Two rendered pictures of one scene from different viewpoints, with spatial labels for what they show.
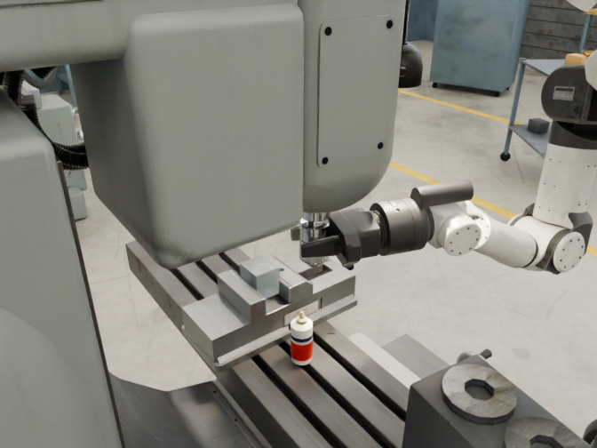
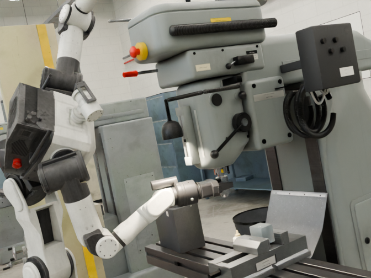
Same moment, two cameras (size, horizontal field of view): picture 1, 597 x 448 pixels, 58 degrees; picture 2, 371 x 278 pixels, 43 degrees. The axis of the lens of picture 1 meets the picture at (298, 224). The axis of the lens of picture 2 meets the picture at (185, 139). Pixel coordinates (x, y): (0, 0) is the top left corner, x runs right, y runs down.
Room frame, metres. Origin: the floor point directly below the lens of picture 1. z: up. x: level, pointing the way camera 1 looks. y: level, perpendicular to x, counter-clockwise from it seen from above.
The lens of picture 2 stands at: (2.46, -0.02, 1.52)
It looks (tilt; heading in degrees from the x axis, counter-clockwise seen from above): 3 degrees down; 184
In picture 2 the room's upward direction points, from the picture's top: 11 degrees counter-clockwise
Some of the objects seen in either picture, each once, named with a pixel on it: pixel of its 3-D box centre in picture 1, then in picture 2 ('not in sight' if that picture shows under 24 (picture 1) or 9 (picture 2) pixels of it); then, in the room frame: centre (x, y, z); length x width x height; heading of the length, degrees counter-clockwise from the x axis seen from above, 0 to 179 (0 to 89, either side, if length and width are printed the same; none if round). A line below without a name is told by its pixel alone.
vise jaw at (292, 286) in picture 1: (282, 276); (250, 244); (0.90, 0.03, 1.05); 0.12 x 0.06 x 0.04; 37
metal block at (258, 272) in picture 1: (259, 277); (261, 234); (0.87, 0.08, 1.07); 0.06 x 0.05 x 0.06; 37
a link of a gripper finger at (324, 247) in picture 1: (321, 249); not in sight; (0.70, -0.03, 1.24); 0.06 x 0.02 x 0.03; 107
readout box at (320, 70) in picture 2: not in sight; (329, 57); (0.83, 0.41, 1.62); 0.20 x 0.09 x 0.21; 126
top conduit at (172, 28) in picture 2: not in sight; (226, 26); (0.83, 0.09, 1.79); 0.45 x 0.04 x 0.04; 126
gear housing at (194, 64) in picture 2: not in sight; (210, 65); (0.70, 0.01, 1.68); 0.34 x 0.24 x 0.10; 126
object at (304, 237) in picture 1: (314, 242); (223, 186); (0.73, -0.02, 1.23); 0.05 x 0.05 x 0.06
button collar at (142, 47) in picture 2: not in sight; (141, 51); (0.86, -0.21, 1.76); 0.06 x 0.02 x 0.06; 36
